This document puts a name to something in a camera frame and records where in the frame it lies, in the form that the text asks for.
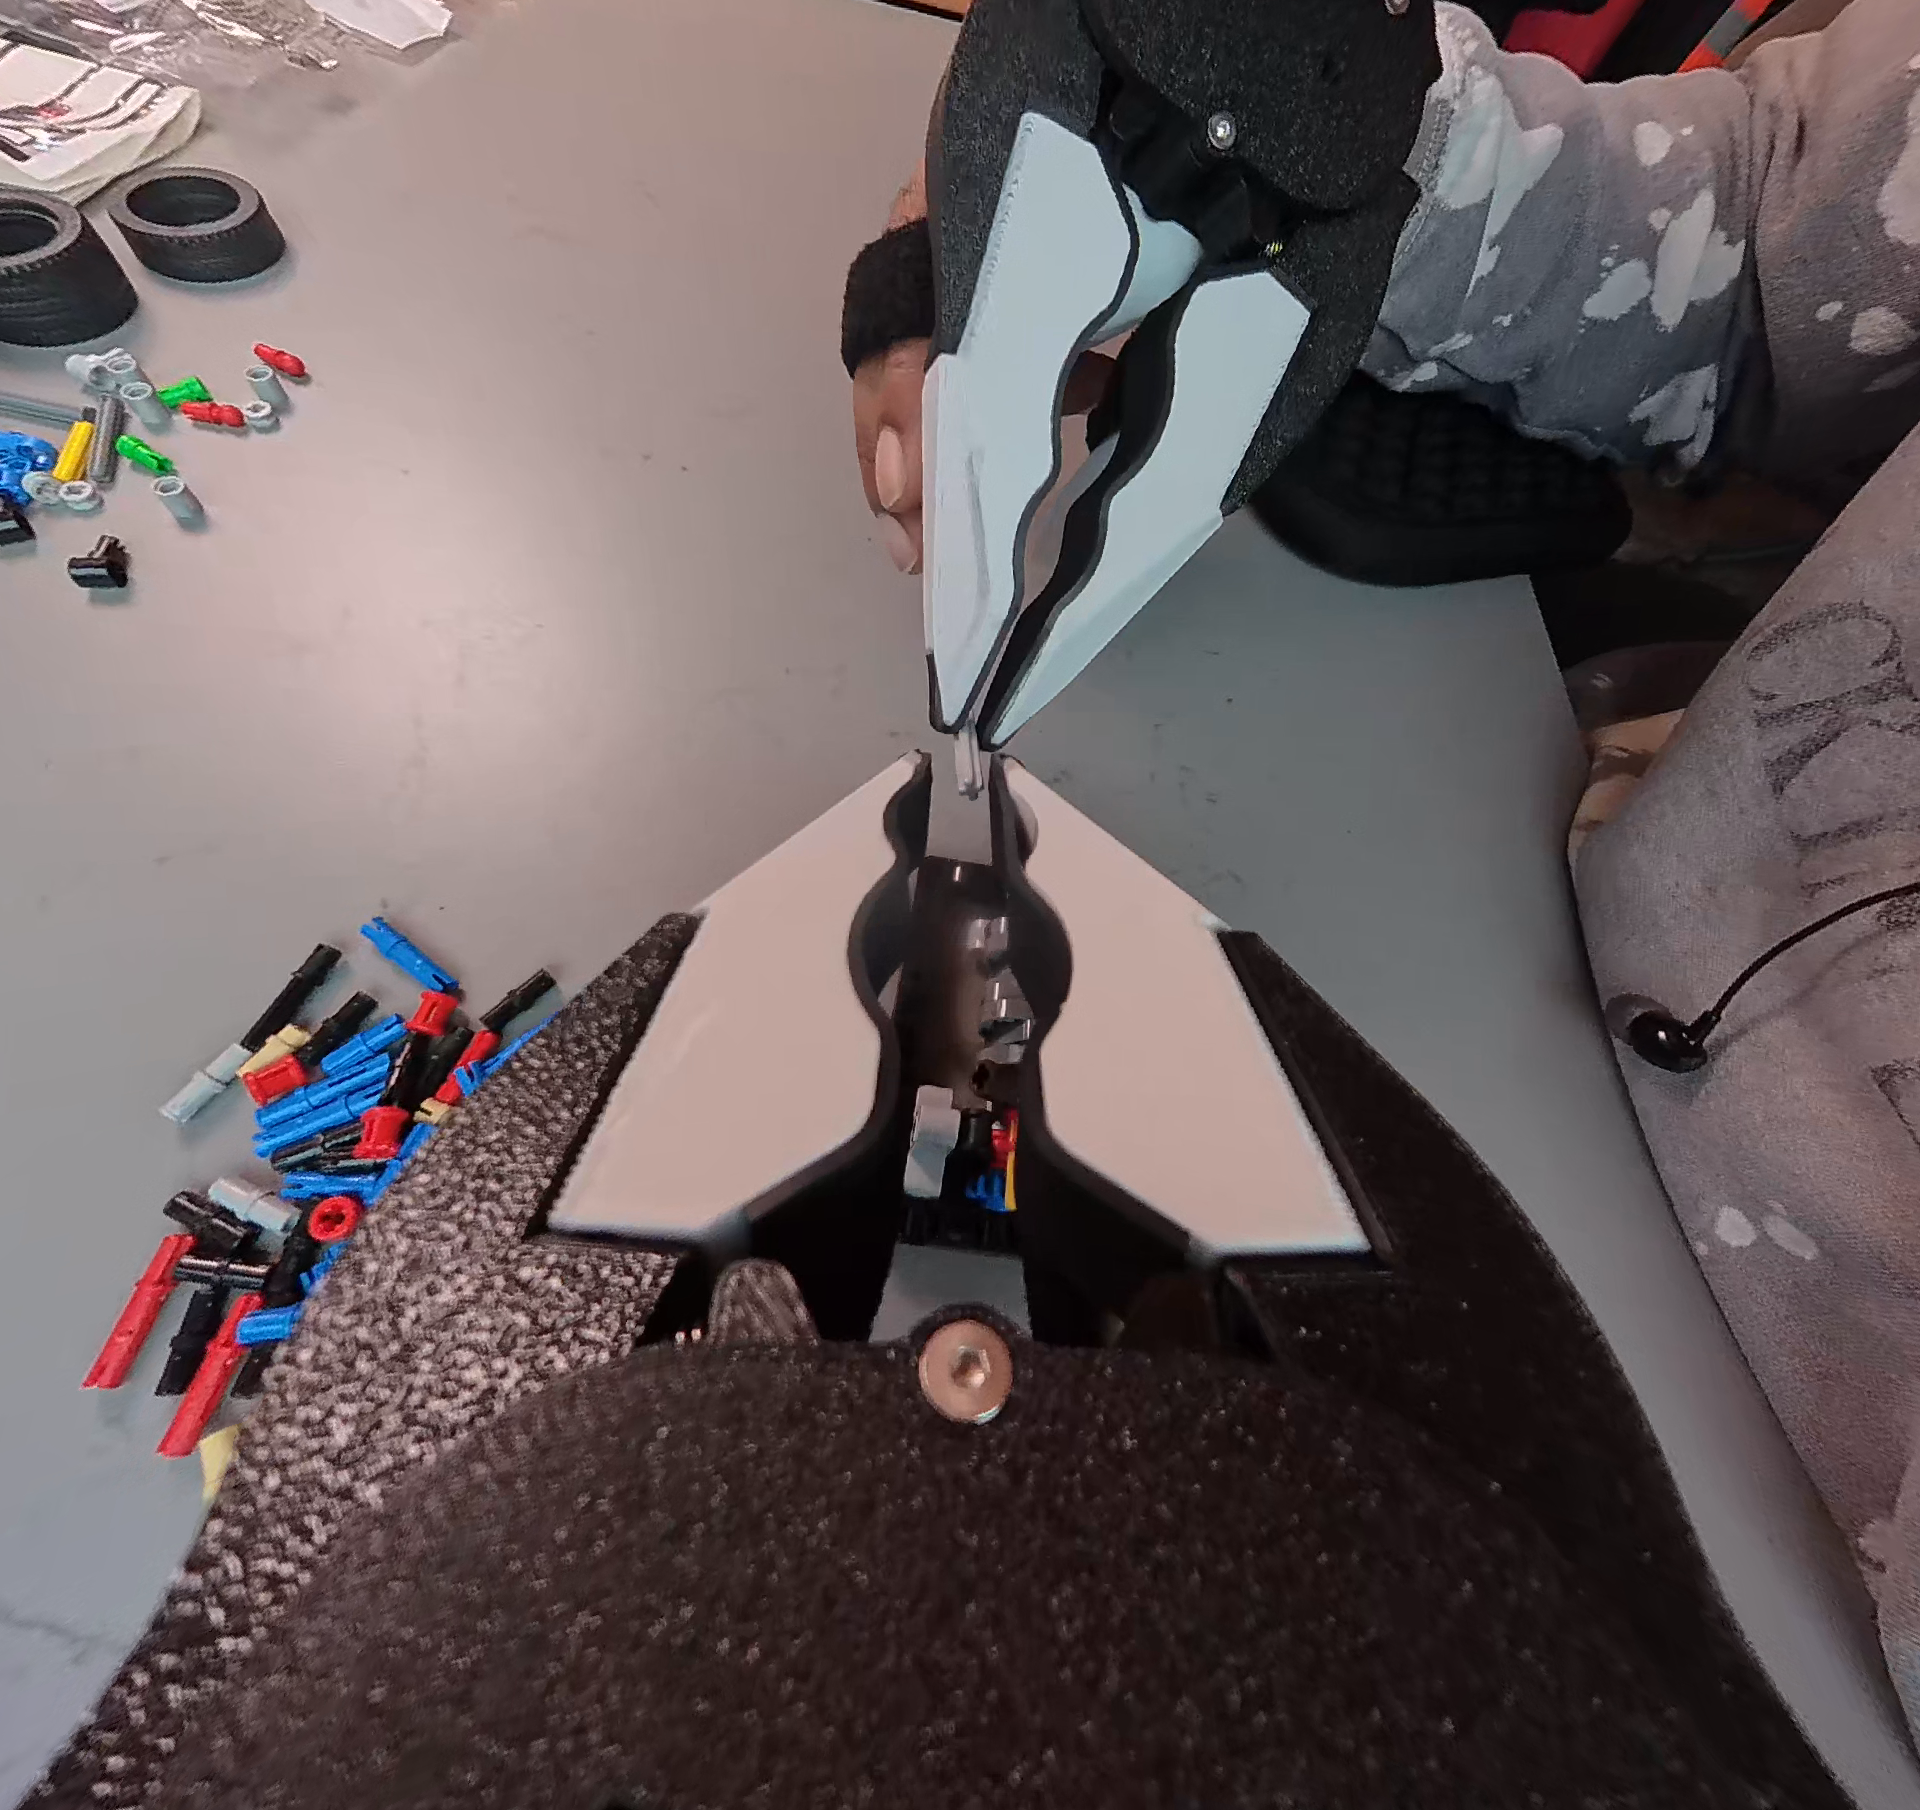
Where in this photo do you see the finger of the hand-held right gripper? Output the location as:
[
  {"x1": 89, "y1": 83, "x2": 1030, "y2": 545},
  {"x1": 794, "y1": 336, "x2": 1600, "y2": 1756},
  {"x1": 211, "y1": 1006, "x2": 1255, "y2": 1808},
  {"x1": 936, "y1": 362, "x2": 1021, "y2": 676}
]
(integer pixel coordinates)
[
  {"x1": 980, "y1": 264, "x2": 1320, "y2": 750},
  {"x1": 918, "y1": 112, "x2": 1150, "y2": 736}
]

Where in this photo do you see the white sticker sheet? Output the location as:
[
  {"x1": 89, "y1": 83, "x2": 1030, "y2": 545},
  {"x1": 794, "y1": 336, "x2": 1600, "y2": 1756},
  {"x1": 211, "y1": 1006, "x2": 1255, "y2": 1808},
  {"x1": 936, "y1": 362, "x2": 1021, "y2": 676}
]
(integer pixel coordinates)
[{"x1": 0, "y1": 32, "x2": 204, "y2": 207}]

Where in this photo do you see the cluster of small colourful parts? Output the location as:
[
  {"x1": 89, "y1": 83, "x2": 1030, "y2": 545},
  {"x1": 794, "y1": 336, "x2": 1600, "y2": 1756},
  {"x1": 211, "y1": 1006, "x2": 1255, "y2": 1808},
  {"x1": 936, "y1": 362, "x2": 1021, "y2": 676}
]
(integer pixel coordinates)
[{"x1": 0, "y1": 340, "x2": 310, "y2": 552}]

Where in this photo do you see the toy brick engine assembly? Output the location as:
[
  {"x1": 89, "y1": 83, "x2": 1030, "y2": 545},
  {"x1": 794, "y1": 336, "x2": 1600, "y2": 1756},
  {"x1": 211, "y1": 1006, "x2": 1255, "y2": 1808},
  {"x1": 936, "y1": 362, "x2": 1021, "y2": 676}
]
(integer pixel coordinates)
[{"x1": 900, "y1": 856, "x2": 1075, "y2": 1234}]

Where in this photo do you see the black hoodie drawstring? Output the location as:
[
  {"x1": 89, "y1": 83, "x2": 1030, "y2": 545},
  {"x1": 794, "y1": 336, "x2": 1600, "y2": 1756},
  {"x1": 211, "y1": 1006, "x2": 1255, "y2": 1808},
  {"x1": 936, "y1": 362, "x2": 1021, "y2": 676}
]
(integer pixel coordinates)
[{"x1": 1626, "y1": 880, "x2": 1920, "y2": 1072}]

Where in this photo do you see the black toy tyre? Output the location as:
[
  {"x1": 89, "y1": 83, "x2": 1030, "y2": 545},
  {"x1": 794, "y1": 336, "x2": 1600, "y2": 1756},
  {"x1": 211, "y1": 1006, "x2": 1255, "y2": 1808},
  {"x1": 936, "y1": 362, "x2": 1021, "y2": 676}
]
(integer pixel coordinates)
[
  {"x1": 0, "y1": 182, "x2": 141, "y2": 349},
  {"x1": 109, "y1": 167, "x2": 290, "y2": 286}
]

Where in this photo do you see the person's right hand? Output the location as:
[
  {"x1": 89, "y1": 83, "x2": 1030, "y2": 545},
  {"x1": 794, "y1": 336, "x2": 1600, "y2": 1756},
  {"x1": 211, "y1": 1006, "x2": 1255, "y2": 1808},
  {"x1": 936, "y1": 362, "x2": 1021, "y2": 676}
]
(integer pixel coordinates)
[{"x1": 850, "y1": 347, "x2": 942, "y2": 579}]

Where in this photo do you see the pile of toy connector pins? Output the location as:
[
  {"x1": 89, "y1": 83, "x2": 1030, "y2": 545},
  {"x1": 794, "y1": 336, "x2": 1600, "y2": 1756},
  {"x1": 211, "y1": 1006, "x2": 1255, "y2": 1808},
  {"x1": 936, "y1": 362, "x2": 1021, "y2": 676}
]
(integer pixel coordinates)
[{"x1": 83, "y1": 918, "x2": 564, "y2": 1504}]

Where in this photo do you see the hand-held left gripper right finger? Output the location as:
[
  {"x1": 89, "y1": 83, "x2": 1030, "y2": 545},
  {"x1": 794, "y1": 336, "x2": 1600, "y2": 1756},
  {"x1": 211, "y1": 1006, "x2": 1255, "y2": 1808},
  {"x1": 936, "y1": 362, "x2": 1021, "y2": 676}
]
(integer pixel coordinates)
[{"x1": 983, "y1": 757, "x2": 1379, "y2": 1344}]

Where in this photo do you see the person's right forearm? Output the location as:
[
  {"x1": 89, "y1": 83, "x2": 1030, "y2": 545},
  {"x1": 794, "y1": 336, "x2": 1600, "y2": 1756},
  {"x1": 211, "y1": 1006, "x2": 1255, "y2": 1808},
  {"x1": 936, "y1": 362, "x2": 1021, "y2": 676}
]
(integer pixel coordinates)
[{"x1": 1366, "y1": 0, "x2": 1920, "y2": 480}]

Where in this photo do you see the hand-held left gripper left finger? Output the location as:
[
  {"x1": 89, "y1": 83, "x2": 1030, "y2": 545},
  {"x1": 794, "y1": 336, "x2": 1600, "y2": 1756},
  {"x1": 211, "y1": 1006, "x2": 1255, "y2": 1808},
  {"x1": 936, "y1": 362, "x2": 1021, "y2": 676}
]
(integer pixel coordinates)
[{"x1": 533, "y1": 748, "x2": 936, "y2": 1340}]

